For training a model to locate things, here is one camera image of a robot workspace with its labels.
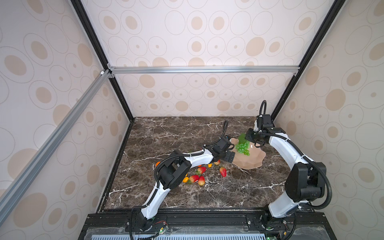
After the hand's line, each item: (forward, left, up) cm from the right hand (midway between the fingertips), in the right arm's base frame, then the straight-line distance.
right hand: (248, 135), depth 91 cm
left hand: (-6, +9, -8) cm, 14 cm away
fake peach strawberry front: (-23, +29, -12) cm, 39 cm away
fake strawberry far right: (-17, +16, -13) cm, 27 cm away
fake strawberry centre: (-17, +29, -12) cm, 36 cm away
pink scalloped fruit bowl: (-10, -5, -13) cm, 17 cm away
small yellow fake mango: (-13, +23, -13) cm, 30 cm away
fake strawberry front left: (-21, +34, -13) cm, 42 cm away
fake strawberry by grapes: (-12, +19, -12) cm, 25 cm away
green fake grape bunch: (-4, +2, -6) cm, 7 cm away
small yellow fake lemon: (-22, +38, -13) cm, 46 cm away
